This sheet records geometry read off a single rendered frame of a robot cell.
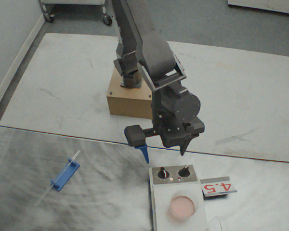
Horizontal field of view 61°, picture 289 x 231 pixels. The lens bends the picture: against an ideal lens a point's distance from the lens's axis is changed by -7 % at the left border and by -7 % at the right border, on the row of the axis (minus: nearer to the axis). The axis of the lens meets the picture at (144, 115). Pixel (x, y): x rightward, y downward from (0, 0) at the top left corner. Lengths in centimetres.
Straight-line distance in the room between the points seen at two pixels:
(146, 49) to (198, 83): 46
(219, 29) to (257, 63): 163
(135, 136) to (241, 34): 224
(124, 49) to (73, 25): 210
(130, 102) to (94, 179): 25
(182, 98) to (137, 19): 18
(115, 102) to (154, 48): 32
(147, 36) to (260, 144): 52
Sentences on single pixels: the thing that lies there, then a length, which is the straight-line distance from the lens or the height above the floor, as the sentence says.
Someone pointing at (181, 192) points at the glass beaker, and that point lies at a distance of 61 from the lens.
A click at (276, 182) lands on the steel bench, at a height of 90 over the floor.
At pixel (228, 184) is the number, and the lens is 78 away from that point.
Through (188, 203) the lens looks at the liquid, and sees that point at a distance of 63.
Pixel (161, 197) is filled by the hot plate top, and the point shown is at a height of 99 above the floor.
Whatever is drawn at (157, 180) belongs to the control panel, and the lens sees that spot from 70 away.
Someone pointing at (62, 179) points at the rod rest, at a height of 91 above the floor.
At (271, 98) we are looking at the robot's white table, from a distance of 101.
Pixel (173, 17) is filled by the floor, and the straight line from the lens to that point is 276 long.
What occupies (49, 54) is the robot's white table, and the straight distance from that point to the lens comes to 113.
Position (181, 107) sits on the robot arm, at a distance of 50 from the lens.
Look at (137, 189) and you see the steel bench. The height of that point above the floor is 90.
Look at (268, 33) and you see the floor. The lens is 286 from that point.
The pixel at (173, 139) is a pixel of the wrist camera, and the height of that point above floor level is 114.
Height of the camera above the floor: 162
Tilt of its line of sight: 57 degrees down
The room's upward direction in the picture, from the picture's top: 1 degrees counter-clockwise
